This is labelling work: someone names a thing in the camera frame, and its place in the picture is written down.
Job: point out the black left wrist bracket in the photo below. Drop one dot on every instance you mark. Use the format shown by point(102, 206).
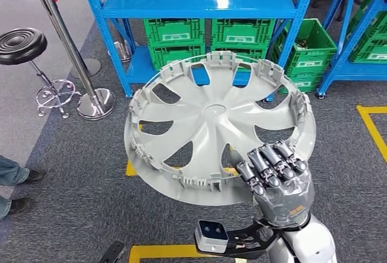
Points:
point(113, 252)

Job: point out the person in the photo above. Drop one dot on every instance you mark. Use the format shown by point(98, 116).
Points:
point(15, 173)

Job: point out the grey plastic wheel cover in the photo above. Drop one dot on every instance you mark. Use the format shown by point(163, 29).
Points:
point(211, 113)

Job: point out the black round stool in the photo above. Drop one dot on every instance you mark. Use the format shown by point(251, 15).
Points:
point(21, 45)

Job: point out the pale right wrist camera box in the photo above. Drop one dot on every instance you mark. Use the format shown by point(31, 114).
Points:
point(211, 235)

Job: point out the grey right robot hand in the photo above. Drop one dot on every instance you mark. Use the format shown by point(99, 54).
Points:
point(287, 197)

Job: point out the black right camera bracket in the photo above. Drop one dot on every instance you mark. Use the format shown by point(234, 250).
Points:
point(250, 239)

